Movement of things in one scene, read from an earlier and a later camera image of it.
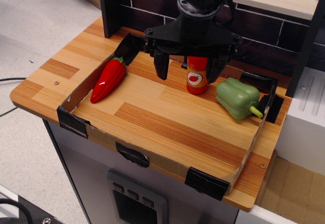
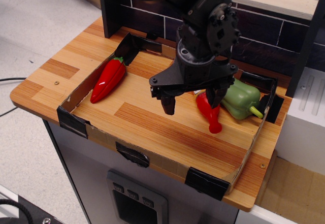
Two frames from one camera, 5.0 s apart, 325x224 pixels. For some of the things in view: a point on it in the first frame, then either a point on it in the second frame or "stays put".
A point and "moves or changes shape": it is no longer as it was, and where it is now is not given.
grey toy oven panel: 135,203 stays put
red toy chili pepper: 108,79 stays put
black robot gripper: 190,35 -> 200,64
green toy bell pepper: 237,99 stays put
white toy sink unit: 302,137 stays put
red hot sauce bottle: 197,76 moves or changes shape
